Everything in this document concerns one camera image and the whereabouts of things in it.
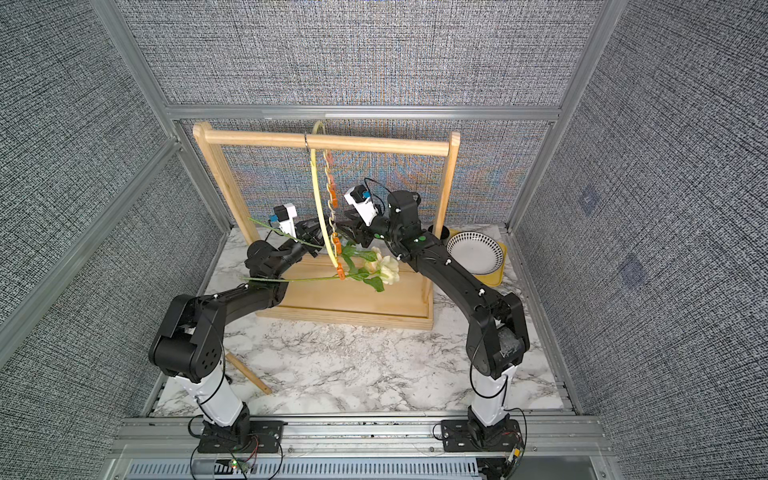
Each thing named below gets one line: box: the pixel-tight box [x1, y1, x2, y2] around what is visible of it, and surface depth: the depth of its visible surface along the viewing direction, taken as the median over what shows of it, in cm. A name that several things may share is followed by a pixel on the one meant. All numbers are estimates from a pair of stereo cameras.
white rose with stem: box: [243, 256, 400, 293], surface depth 83 cm
